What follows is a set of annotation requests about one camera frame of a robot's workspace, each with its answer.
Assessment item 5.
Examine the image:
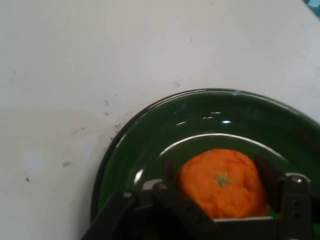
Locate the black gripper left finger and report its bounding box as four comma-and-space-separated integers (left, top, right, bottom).
82, 159, 218, 240

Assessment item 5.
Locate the dark green glossy plate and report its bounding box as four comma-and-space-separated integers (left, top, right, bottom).
89, 87, 320, 226

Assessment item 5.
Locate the orange toy mandarin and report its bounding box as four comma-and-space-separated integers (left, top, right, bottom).
177, 148, 270, 220

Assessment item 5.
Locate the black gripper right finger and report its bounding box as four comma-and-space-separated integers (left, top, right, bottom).
254, 153, 320, 240

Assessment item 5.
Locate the blue giant building brick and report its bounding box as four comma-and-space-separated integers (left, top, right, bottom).
303, 0, 320, 13

